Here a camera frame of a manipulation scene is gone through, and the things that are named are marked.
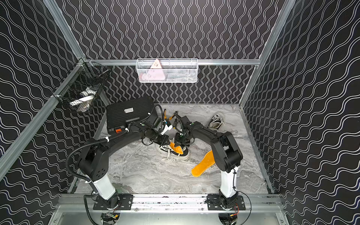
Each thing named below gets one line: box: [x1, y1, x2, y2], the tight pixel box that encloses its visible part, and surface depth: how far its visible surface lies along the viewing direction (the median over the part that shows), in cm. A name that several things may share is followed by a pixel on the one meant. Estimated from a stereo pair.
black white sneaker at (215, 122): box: [208, 113, 224, 132], surface depth 102 cm
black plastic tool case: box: [106, 96, 154, 133], surface depth 107 cm
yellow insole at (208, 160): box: [191, 150, 216, 177], surface depth 89 cm
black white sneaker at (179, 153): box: [155, 142, 190, 160], surface depth 89 cm
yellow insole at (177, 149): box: [169, 142, 184, 155], surface depth 88 cm
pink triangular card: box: [141, 59, 166, 81], surface depth 92 cm
